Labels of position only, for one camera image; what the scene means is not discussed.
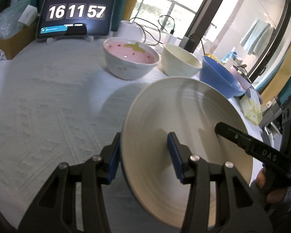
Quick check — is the cardboard box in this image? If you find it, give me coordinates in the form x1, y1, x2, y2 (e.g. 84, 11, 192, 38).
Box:
0, 22, 38, 60

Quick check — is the white perforated basket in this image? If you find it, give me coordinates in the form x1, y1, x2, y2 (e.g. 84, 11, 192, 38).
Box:
223, 58, 236, 70

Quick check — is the blue plastic bag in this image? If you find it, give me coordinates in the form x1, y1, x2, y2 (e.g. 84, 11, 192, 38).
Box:
220, 50, 237, 63

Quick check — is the pink blue electric pot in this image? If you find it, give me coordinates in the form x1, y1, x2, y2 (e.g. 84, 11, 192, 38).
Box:
229, 66, 251, 90

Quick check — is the dark blue bowl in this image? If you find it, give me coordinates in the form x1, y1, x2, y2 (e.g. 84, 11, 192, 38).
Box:
199, 56, 245, 99

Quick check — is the cream green bowl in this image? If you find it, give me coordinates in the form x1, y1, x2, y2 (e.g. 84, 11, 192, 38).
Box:
161, 44, 202, 78

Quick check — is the small white box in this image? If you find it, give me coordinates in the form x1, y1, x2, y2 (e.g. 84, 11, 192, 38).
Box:
18, 5, 38, 26

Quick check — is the pink strawberry bowl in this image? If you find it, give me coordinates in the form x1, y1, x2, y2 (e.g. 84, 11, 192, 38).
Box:
103, 37, 161, 81

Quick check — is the yellow patterned tissue pack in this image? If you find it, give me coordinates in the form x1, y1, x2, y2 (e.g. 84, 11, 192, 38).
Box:
239, 95, 262, 126

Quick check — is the yellow wet wipes pack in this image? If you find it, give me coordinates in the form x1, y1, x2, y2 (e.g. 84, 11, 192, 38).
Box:
205, 53, 221, 63

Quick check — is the white charger plug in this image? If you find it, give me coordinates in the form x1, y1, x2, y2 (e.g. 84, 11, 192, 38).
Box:
163, 30, 177, 45

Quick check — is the right hand with grey glove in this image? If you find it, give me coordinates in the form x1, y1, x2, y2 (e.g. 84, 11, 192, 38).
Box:
250, 167, 291, 217

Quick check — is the black charger cable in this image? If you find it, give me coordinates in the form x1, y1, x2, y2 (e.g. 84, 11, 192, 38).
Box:
158, 15, 176, 34

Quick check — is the tablet showing clock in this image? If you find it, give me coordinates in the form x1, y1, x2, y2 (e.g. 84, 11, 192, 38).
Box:
37, 0, 115, 39

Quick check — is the hanging light blue towel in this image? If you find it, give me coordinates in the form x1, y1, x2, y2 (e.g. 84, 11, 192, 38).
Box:
240, 18, 274, 57

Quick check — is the white desk lamp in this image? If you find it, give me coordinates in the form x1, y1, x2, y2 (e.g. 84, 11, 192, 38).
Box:
116, 20, 145, 42

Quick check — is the cream beige plate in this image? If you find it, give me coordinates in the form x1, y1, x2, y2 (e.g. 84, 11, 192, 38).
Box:
121, 77, 253, 228

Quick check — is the black charger plug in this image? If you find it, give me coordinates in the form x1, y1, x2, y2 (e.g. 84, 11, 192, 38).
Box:
179, 36, 196, 53

